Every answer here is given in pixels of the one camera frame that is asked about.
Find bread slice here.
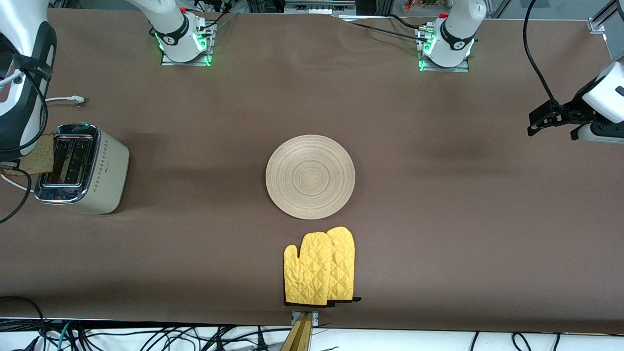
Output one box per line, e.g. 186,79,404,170
6,133,56,176

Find round wooden plate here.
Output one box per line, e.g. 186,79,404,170
266,135,356,220

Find beige chrome two-slot toaster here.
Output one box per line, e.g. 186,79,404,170
33,123,130,215

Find brown table cover sheet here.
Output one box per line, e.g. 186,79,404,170
0,9,624,335

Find yellow quilted oven mitt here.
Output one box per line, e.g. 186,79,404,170
283,232,337,307
326,226,362,304

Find grey metal rack device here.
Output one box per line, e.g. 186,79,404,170
284,0,357,16

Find black box device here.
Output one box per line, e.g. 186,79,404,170
246,0,286,14

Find golden aluminium profile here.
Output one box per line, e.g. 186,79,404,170
279,312,313,351

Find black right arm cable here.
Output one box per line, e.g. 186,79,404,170
0,49,49,225

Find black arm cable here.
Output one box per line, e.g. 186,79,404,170
0,49,49,225
523,0,568,117

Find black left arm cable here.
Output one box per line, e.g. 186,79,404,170
523,0,568,117

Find aluminium frame corner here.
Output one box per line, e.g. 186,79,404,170
587,0,624,35

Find white toaster power cord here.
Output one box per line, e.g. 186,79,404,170
0,95,87,194

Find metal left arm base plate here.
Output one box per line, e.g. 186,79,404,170
418,25,471,73

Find black looped floor cable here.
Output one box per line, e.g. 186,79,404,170
0,295,47,351

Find teal floor cable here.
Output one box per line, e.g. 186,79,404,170
46,320,74,351

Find black base cable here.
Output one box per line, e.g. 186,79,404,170
194,0,239,35
349,21,431,43

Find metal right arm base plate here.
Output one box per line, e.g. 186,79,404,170
160,19,215,67

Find black cable tangle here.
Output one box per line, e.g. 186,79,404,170
73,324,293,351

